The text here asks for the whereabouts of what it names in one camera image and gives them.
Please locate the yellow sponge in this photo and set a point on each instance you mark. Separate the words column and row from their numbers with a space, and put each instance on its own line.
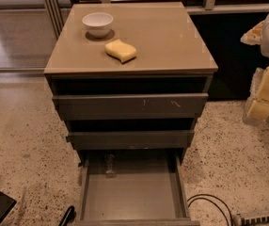
column 120, row 50

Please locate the white ceramic bowl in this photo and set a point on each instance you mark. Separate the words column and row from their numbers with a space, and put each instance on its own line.
column 98, row 24

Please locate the grey middle drawer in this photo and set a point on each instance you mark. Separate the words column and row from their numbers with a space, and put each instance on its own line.
column 131, row 140

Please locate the clear plastic water bottle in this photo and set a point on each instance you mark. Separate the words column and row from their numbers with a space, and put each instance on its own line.
column 109, row 161

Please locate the grey drawer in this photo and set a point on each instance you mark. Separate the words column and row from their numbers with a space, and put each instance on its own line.
column 131, row 140
column 120, row 107

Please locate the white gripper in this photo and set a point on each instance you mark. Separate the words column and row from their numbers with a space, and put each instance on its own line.
column 258, row 111

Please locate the grey drawer cabinet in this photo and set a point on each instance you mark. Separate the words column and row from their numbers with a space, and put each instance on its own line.
column 130, row 82

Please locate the grey power strip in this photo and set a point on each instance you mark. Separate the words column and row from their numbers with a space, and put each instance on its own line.
column 251, row 218

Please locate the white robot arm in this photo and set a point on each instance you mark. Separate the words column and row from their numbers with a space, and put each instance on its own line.
column 257, row 76

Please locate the open bottom drawer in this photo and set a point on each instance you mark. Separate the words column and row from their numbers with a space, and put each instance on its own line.
column 146, row 191

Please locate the grey top drawer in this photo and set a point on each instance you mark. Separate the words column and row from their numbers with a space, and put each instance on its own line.
column 120, row 107

